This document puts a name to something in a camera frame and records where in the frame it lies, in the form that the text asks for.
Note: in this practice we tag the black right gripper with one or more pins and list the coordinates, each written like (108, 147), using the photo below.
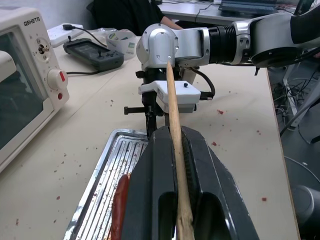
(150, 100)

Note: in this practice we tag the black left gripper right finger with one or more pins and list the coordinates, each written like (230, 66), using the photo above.
(212, 190)

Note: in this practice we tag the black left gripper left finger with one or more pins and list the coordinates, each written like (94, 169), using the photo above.
(150, 180)

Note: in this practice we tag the wooden skewer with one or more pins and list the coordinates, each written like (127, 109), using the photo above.
(176, 140)

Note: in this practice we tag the red sausage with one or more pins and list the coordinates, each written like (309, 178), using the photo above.
(120, 200)

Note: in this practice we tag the silver ribbed metal tray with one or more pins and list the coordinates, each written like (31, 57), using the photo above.
(105, 175)

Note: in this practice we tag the white plastic bag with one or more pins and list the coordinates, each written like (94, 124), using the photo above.
(122, 41)

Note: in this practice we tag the grey handheld controller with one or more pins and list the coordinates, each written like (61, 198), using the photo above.
(96, 53)

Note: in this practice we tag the grey round stool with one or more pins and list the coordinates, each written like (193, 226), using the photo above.
(308, 207)

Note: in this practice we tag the person in black clothes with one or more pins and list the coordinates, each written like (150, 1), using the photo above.
(130, 15)

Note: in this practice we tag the grey background desk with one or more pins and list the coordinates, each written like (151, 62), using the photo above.
(190, 13)

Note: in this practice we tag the grey metal desk leg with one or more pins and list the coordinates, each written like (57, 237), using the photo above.
(303, 105)

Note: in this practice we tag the cream toaster oven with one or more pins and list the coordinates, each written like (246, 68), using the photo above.
(27, 82)

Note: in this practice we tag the white power strip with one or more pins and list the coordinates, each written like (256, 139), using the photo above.
(56, 35)

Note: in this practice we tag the dark laptop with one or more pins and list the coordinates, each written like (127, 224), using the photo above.
(247, 6)

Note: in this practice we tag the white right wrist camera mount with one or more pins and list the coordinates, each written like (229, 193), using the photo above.
(186, 93)

